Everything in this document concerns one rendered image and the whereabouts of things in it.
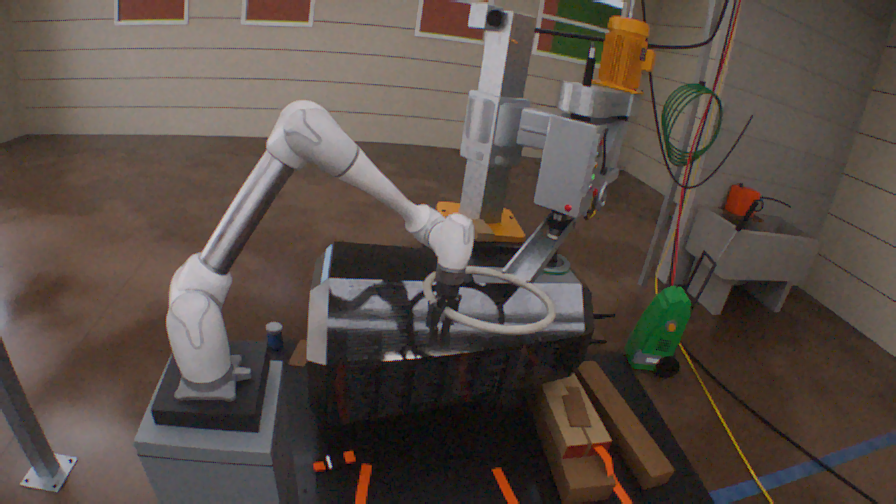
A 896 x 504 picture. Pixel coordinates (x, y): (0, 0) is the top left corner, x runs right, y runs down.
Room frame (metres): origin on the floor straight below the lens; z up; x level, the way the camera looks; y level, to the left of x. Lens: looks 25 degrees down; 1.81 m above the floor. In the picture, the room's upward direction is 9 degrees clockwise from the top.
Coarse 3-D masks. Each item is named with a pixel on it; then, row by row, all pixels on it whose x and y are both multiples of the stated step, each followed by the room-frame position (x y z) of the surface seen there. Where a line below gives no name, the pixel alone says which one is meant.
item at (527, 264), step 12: (540, 228) 2.01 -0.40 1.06; (528, 240) 1.91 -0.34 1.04; (540, 240) 1.98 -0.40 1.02; (552, 240) 1.99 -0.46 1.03; (528, 252) 1.90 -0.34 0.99; (540, 252) 1.90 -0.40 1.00; (552, 252) 1.87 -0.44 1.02; (516, 264) 1.82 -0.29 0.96; (528, 264) 1.82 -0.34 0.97; (540, 264) 1.76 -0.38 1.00; (516, 276) 1.74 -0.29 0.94; (528, 276) 1.74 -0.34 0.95
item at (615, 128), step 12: (600, 120) 2.48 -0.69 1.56; (612, 120) 2.49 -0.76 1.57; (612, 132) 2.38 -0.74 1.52; (624, 132) 2.58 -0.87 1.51; (612, 144) 2.34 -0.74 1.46; (612, 156) 2.41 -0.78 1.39; (600, 168) 2.19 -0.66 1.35; (612, 168) 2.60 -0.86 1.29; (600, 180) 2.25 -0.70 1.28; (612, 180) 2.56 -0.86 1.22
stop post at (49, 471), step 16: (0, 336) 0.92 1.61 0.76; (0, 352) 0.89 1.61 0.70; (0, 368) 0.86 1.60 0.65; (0, 384) 0.84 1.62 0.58; (16, 384) 0.90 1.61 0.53; (0, 400) 0.83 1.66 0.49; (16, 400) 0.86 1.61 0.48; (16, 416) 0.84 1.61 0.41; (32, 416) 0.90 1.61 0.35; (16, 432) 0.83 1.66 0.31; (32, 432) 0.87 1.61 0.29; (32, 448) 0.84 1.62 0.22; (48, 448) 0.90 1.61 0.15; (32, 464) 0.83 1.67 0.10; (48, 464) 0.86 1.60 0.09; (64, 464) 0.93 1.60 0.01; (32, 480) 0.80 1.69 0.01; (48, 480) 0.83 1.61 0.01; (64, 480) 0.86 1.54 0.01
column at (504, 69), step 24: (504, 24) 2.68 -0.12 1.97; (528, 24) 2.73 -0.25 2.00; (504, 48) 2.66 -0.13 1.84; (528, 48) 2.75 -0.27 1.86; (504, 72) 2.65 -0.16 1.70; (504, 96) 2.67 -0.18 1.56; (480, 168) 2.69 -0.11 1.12; (504, 168) 2.73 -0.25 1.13; (480, 192) 2.66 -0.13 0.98; (504, 192) 2.75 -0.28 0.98; (480, 216) 2.65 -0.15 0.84
